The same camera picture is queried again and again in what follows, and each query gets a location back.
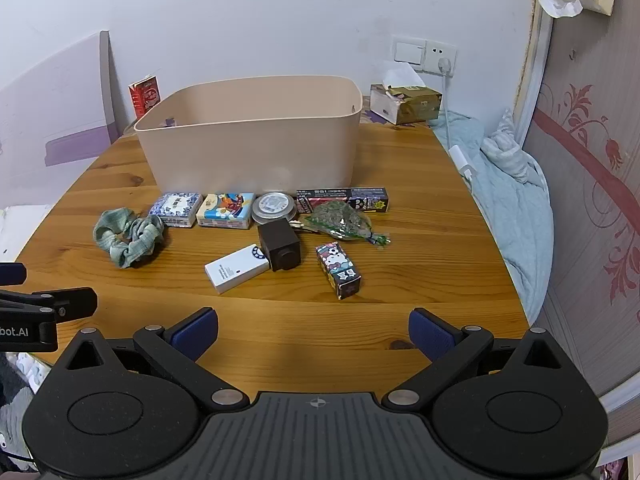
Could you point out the green candy bag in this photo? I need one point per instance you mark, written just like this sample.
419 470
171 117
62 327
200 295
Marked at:
340 220

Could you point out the long black cartoon box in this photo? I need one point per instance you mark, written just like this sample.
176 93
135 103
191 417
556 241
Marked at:
360 196

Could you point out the green hair scrunchie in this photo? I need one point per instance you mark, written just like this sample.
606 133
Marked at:
107 230

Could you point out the grey striped cloth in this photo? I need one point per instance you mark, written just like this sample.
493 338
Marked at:
510 152

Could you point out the gold tissue box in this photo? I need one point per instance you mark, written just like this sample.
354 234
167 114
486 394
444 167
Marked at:
415 105

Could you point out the red milk carton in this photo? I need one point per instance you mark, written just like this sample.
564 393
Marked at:
145 97

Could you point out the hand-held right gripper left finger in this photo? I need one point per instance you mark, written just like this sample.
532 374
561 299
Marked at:
197 332

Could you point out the white charger adapter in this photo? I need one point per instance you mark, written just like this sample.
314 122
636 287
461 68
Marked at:
461 161

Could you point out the beige plastic storage bin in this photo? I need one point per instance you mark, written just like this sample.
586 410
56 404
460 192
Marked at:
250 150

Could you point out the small black cube box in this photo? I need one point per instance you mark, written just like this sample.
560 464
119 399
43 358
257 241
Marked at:
280 247

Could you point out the white rectangular box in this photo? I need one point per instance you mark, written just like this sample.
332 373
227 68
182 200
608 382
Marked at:
232 270

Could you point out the blue white patterned tissue pack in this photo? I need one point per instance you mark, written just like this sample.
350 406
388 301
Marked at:
175 207

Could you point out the round metal tin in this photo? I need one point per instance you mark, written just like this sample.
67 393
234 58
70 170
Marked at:
272 206

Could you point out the light blue blanket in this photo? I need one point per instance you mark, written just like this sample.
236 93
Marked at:
515 220

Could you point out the small black cartoon box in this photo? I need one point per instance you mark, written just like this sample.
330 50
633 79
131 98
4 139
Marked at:
337 270

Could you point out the white wall socket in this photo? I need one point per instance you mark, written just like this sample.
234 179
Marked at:
434 50

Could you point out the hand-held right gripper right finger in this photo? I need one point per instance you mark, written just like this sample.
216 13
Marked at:
427 332

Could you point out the floral bed headboard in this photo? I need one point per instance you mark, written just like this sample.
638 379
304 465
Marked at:
590 210

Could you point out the white wall switch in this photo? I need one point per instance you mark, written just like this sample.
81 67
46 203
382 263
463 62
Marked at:
407 51

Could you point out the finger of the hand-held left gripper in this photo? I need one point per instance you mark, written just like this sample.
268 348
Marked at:
12 273
70 302

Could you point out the white bedsheet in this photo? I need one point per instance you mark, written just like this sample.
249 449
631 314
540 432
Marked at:
25 230

